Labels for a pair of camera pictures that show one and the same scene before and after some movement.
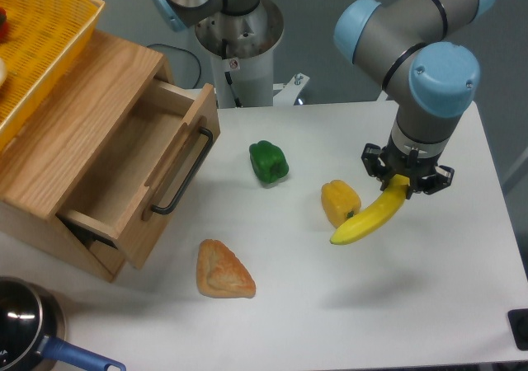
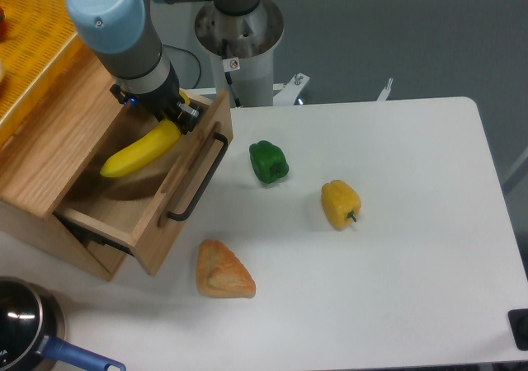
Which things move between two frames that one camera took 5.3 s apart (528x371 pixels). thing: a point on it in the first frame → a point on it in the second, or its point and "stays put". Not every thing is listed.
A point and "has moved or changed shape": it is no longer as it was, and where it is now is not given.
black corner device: x=518 y=320 stays put
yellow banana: x=374 y=216 → x=144 y=147
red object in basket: x=3 y=25 stays put
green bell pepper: x=268 y=161 stays put
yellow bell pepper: x=339 y=201 stays put
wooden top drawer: x=135 y=187 has moved or changed shape
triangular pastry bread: x=220 y=274 stays put
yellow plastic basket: x=47 y=23 stays put
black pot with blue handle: x=32 y=330 stays put
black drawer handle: x=164 y=211 → x=205 y=181
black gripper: x=410 y=166 → x=162 y=102
